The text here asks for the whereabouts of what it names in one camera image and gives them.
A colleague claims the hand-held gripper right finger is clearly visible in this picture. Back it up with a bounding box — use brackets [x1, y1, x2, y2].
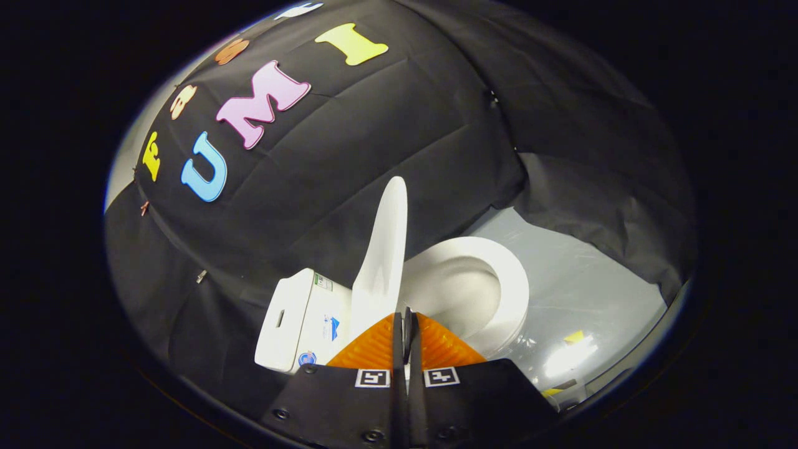
[404, 307, 562, 449]

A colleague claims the white toilet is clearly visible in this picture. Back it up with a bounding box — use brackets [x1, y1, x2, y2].
[254, 236, 531, 375]

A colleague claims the black backdrop cloth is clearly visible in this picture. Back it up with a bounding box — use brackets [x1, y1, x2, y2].
[105, 0, 697, 432]

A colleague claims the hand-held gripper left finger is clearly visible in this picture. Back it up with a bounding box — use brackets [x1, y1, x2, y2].
[259, 312, 410, 449]

